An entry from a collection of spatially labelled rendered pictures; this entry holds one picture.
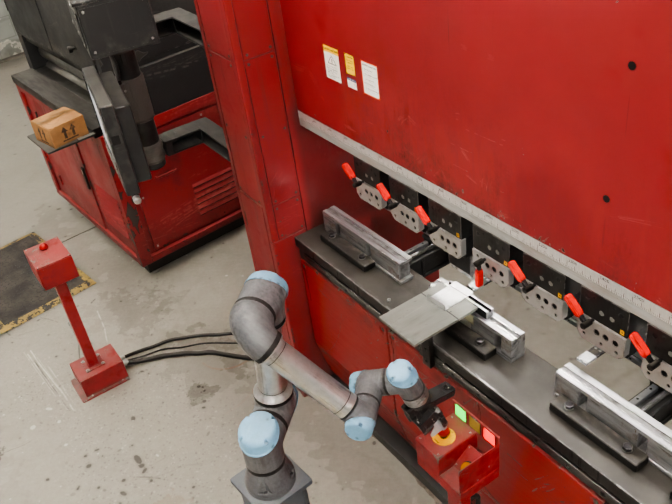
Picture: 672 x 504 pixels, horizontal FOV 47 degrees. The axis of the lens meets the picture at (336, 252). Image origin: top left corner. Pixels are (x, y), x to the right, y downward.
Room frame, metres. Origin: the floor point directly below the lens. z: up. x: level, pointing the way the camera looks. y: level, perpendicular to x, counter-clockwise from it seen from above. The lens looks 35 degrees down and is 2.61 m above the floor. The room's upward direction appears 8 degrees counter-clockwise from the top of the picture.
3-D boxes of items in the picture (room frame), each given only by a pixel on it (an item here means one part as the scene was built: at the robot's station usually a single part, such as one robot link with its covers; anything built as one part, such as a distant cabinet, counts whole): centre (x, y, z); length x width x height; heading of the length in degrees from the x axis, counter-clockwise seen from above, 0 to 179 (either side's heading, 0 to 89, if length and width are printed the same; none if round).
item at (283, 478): (1.49, 0.29, 0.82); 0.15 x 0.15 x 0.10
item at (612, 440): (1.40, -0.64, 0.89); 0.30 x 0.05 x 0.03; 30
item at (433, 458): (1.52, -0.27, 0.75); 0.20 x 0.16 x 0.18; 30
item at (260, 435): (1.50, 0.29, 0.94); 0.13 x 0.12 x 0.14; 162
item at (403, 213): (2.14, -0.28, 1.26); 0.15 x 0.09 x 0.17; 30
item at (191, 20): (2.94, 0.49, 1.67); 0.40 x 0.24 x 0.07; 30
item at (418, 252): (2.53, -0.50, 0.81); 0.64 x 0.08 x 0.14; 120
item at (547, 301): (1.62, -0.58, 1.26); 0.15 x 0.09 x 0.17; 30
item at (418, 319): (1.88, -0.26, 1.00); 0.26 x 0.18 x 0.01; 120
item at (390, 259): (2.43, -0.12, 0.92); 0.50 x 0.06 x 0.10; 30
